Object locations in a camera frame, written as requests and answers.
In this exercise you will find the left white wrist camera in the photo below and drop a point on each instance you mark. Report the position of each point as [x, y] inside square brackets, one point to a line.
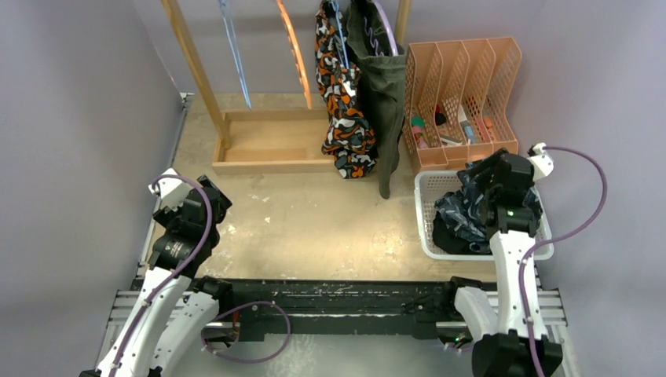
[171, 190]

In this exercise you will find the black shorts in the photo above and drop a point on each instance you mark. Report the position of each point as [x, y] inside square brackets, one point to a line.
[446, 240]

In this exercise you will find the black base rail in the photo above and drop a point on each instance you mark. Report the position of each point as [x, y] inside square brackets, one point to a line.
[345, 307]

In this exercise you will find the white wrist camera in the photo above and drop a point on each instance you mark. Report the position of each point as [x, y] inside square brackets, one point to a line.
[541, 161]
[171, 190]

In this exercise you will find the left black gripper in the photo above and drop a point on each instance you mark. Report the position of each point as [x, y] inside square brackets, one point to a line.
[174, 218]

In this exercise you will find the green pink small item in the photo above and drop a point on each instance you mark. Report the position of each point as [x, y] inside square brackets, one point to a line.
[417, 125]

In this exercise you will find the white plastic basket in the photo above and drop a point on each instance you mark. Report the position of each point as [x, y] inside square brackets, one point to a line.
[431, 185]

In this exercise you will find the orange file organizer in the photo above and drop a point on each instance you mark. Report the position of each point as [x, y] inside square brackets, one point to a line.
[478, 74]

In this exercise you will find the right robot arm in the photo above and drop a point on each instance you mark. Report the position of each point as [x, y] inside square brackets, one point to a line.
[510, 338]

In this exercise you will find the olive green shorts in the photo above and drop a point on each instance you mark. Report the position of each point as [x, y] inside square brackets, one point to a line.
[382, 87]

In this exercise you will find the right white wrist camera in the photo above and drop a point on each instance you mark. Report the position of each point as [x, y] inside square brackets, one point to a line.
[541, 161]

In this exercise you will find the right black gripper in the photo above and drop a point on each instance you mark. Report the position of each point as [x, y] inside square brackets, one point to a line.
[492, 162]

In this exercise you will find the orange hanger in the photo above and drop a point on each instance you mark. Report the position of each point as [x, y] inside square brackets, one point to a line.
[296, 53]

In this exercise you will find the dark shark print shorts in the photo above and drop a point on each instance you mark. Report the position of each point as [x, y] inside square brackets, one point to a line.
[457, 209]

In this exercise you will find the wooden clothes rack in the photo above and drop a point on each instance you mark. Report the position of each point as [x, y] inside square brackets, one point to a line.
[256, 140]

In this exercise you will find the lavender wavy hanger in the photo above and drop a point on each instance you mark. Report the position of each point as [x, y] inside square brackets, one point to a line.
[374, 8]

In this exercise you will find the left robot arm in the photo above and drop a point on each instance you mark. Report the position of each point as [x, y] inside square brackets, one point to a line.
[171, 306]

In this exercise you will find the orange pink small item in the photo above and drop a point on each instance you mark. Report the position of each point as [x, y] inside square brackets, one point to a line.
[485, 128]

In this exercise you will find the white blue marker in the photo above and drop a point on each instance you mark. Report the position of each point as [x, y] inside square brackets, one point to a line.
[447, 129]

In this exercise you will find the light blue wire hanger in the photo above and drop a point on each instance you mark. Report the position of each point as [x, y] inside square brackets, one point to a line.
[230, 30]

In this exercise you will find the orange camouflage shorts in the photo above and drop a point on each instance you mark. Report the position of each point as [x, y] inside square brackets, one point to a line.
[349, 139]

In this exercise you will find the black red small item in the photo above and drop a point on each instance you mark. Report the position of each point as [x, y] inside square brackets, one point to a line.
[440, 118]

